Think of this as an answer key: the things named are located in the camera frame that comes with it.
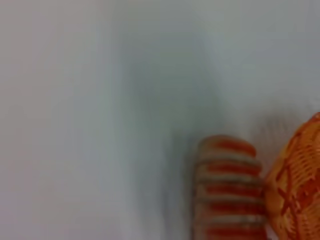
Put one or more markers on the orange beige striped bread loaf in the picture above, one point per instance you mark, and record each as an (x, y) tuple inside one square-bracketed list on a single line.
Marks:
[(227, 190)]

